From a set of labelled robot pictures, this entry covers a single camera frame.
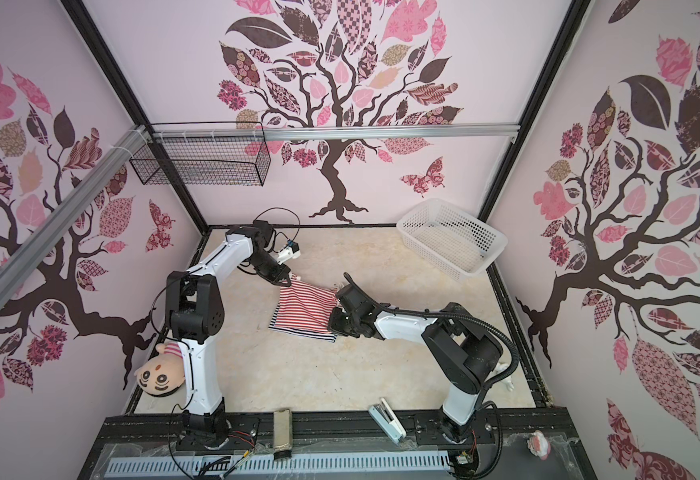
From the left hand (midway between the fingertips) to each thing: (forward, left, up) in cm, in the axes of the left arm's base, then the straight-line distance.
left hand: (283, 284), depth 95 cm
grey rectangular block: (-41, -6, -3) cm, 41 cm away
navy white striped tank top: (-16, -15, -4) cm, 22 cm away
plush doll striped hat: (-28, +26, +1) cm, 39 cm away
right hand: (-13, -14, -2) cm, 19 cm away
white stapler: (-39, -32, -3) cm, 50 cm away
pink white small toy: (-44, -66, 0) cm, 80 cm away
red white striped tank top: (-8, -8, -1) cm, 11 cm away
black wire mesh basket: (+55, +40, +10) cm, 69 cm away
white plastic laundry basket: (+26, -62, -6) cm, 67 cm away
